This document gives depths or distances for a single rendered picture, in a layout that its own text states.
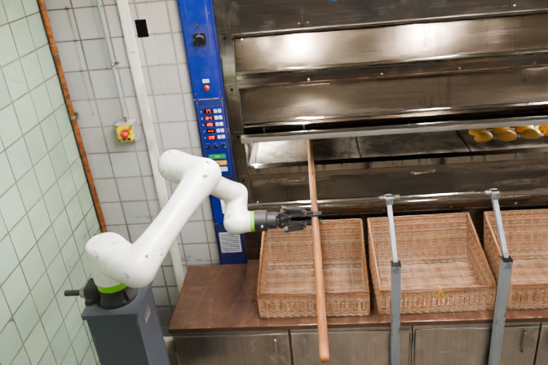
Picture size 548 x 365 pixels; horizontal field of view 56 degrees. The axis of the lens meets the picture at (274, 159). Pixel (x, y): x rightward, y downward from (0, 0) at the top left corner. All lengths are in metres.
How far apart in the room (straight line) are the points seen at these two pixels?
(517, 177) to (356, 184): 0.85
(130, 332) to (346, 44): 1.59
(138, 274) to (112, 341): 0.39
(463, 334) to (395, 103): 1.18
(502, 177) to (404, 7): 1.07
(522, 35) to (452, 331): 1.45
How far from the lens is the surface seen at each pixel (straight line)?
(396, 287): 2.47
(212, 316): 2.78
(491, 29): 2.70
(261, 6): 2.54
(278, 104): 2.64
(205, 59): 2.58
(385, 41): 2.59
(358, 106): 2.64
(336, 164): 2.77
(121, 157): 2.92
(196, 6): 2.54
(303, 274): 2.94
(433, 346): 2.83
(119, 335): 2.03
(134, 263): 1.75
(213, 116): 2.67
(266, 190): 2.86
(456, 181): 2.94
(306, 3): 2.53
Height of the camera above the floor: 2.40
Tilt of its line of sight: 25 degrees down
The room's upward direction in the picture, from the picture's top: 6 degrees counter-clockwise
